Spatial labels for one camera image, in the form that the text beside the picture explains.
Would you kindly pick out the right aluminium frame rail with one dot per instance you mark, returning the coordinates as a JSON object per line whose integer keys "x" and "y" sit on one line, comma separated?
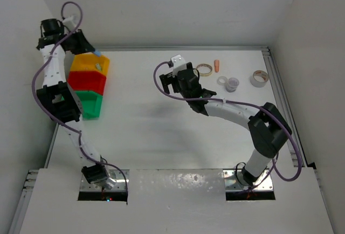
{"x": 281, "y": 98}

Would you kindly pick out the yellow plastic bin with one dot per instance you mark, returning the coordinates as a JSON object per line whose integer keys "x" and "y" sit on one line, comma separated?
{"x": 89, "y": 60}

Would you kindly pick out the blue eraser cap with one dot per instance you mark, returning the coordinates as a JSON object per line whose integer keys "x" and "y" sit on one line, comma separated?
{"x": 97, "y": 53}

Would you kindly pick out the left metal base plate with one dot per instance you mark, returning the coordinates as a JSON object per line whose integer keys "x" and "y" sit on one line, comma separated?
{"x": 118, "y": 186}

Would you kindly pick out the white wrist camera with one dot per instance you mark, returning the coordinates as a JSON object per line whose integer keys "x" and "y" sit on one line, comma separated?
{"x": 178, "y": 64}
{"x": 70, "y": 22}

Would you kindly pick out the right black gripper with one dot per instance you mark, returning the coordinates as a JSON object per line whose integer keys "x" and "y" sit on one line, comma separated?
{"x": 167, "y": 79}

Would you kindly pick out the aluminium frame rail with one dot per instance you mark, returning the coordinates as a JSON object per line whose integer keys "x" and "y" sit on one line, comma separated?
{"x": 281, "y": 98}
{"x": 183, "y": 48}
{"x": 23, "y": 203}

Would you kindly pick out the beige tape roll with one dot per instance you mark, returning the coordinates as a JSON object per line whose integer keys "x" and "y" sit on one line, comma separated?
{"x": 204, "y": 70}

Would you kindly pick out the green plastic bin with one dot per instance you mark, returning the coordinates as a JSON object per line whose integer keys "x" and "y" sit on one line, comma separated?
{"x": 91, "y": 104}

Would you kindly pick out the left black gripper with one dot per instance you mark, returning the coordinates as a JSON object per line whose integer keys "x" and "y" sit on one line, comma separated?
{"x": 85, "y": 47}

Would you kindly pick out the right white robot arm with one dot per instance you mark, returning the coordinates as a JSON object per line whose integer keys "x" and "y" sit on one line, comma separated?
{"x": 268, "y": 129}

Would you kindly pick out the red plastic bin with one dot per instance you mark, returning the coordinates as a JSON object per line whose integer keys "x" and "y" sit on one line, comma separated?
{"x": 87, "y": 81}

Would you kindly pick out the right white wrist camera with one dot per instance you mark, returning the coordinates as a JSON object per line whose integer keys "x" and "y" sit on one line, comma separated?
{"x": 178, "y": 64}

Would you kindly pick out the grey tape roll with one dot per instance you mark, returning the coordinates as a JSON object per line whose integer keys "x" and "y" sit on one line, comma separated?
{"x": 259, "y": 78}

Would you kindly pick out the back aluminium frame rail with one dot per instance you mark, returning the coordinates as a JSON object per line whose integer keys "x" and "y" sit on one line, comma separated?
{"x": 183, "y": 48}

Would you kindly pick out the left aluminium frame rail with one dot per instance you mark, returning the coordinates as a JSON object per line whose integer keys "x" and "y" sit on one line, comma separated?
{"x": 23, "y": 203}

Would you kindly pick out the orange eraser cap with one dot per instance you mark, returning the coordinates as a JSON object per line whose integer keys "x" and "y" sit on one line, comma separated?
{"x": 216, "y": 65}

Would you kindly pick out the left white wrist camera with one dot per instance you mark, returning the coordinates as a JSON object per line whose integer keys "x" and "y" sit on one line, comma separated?
{"x": 70, "y": 22}

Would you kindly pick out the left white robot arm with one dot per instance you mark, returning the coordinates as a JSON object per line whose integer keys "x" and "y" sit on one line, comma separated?
{"x": 57, "y": 98}

